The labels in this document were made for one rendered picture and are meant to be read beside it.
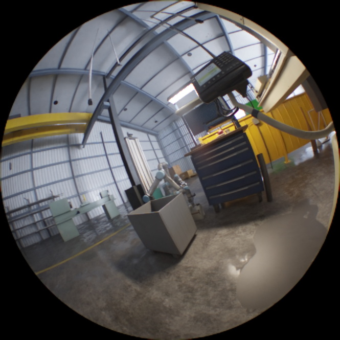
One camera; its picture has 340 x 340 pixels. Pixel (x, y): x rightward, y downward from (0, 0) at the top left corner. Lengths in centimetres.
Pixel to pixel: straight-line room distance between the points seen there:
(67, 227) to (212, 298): 451
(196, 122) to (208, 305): 220
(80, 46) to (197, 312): 867
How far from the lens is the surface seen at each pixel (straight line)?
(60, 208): 473
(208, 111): 194
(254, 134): 254
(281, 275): 88
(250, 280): 87
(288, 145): 285
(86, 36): 781
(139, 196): 204
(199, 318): 83
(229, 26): 1109
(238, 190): 141
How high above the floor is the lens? 80
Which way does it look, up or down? 2 degrees up
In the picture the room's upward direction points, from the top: 23 degrees counter-clockwise
